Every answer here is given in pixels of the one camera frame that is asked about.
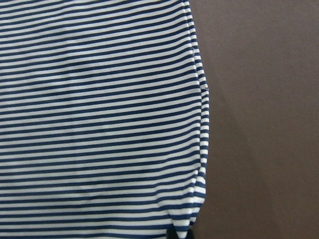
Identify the navy white striped polo shirt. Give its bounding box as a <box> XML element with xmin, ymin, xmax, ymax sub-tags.
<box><xmin>0</xmin><ymin>0</ymin><xmax>209</xmax><ymax>239</ymax></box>

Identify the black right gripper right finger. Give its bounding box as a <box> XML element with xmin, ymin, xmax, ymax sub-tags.
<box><xmin>185</xmin><ymin>226</ymin><xmax>195</xmax><ymax>239</ymax></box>

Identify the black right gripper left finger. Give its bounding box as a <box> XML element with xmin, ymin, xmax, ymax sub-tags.
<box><xmin>166</xmin><ymin>229</ymin><xmax>178</xmax><ymax>239</ymax></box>

